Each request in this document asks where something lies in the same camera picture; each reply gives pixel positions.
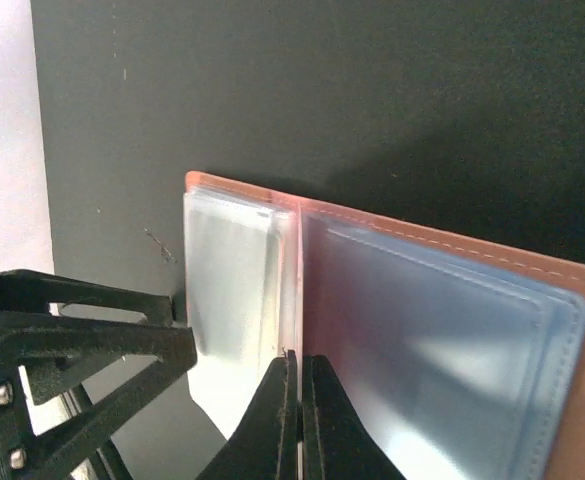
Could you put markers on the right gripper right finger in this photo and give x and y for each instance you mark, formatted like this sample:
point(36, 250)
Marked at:
point(335, 443)

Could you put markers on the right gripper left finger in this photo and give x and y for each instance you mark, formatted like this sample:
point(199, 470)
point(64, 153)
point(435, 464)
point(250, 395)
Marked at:
point(265, 442)

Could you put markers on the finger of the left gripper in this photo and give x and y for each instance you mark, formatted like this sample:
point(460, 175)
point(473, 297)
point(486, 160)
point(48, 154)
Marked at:
point(30, 339)
point(32, 292)

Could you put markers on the pink card holder wallet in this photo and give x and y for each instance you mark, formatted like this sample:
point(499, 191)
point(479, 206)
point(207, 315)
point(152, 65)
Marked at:
point(464, 359)

